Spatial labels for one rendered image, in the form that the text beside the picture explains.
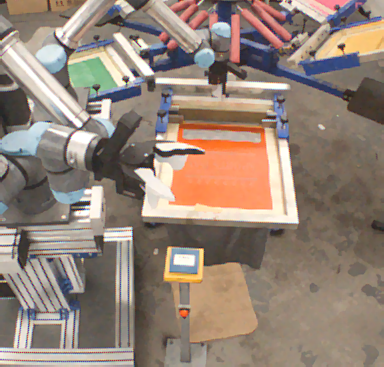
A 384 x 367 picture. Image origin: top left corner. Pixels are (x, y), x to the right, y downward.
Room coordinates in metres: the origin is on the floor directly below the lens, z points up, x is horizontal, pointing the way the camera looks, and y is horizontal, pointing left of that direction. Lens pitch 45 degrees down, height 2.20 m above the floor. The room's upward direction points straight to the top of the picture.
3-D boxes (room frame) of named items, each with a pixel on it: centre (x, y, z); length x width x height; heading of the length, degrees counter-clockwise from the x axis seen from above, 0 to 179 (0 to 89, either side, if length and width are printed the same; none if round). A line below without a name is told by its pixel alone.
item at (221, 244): (1.08, -0.12, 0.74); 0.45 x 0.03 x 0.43; 86
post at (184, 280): (0.82, 0.01, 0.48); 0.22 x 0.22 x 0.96; 86
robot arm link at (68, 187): (0.66, 0.26, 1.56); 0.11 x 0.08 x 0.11; 159
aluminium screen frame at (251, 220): (1.38, -0.14, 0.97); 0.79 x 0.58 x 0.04; 176
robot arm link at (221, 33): (1.59, -0.13, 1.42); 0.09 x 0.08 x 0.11; 99
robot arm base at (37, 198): (0.86, 0.47, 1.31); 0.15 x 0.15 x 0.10
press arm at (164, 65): (2.16, 0.34, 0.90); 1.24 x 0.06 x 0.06; 116
